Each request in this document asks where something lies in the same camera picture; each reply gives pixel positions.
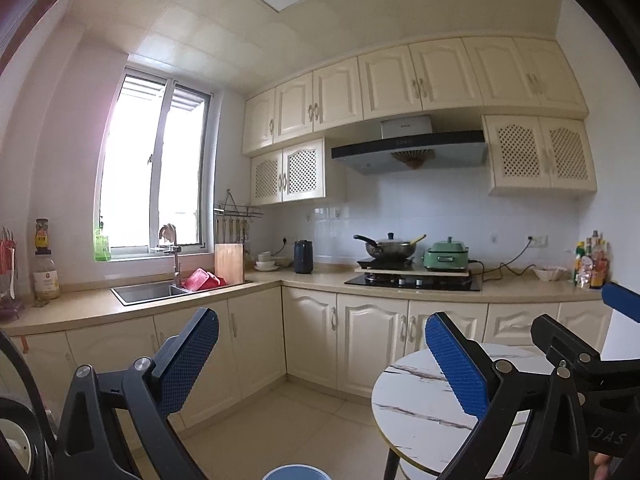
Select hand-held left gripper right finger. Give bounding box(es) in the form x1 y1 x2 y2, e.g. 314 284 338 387
424 311 591 480

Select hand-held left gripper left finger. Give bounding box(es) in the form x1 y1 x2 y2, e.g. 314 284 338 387
52 307 221 480

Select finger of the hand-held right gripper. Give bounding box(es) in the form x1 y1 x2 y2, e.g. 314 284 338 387
531 314 606 376
601 282 640 323

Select blue plastic bin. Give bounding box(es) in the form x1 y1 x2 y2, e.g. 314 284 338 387
262 464 331 480

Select group of condiment bottles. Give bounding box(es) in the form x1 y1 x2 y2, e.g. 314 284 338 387
572 230 611 290

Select round marble table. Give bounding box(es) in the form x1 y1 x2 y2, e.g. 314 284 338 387
371 342 591 480

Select red dish rack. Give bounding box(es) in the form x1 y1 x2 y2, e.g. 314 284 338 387
181 267 221 292

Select steel kitchen sink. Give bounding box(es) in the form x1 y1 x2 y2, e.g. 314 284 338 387
111 281 191 306

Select metal sink faucet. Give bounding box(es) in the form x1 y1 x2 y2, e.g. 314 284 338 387
150 223 182 286

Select cream base cabinets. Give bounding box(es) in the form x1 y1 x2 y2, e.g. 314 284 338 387
0 280 616 431

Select black gas stove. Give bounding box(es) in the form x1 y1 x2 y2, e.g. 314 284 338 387
344 272 482 292

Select wooden cutting board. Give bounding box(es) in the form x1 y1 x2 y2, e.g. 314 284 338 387
215 243 245 285

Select green electric cooker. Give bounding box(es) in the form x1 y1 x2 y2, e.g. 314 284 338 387
421 237 473 272

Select black induction hob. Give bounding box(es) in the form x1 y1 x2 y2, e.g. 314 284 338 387
356 256 416 270

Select stack of white bowls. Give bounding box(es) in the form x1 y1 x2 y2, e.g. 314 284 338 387
255 251 288 272

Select black wok with lid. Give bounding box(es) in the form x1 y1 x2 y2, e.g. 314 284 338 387
354 232 427 261

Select green soap bottle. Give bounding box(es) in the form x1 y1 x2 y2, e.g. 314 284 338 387
94 227 112 262

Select black electric kettle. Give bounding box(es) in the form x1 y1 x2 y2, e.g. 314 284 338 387
293 240 315 275

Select hanging utensil rack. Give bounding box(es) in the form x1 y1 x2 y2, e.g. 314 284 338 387
214 189 263 246

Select large glass jar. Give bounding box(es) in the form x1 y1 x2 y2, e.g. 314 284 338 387
32 251 61 301

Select wide cream lattice cabinet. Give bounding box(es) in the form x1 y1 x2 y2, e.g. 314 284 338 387
481 114 598 197

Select dark sauce bottle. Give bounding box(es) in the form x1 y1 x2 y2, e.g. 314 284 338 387
34 218 52 254

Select kitchen window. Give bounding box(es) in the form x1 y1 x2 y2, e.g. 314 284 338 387
95 66 217 261

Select red utensil holder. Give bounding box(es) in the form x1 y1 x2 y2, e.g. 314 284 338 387
0 226 26 323

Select small cream lattice cabinet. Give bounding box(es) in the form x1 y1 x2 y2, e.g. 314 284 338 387
250 137 327 206

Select black range hood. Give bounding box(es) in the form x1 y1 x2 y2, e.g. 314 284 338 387
331 114 488 176

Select black power cable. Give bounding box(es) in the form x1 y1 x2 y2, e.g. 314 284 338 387
470 239 535 282

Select black curved cable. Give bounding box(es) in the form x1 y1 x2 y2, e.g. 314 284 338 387
0 330 57 480

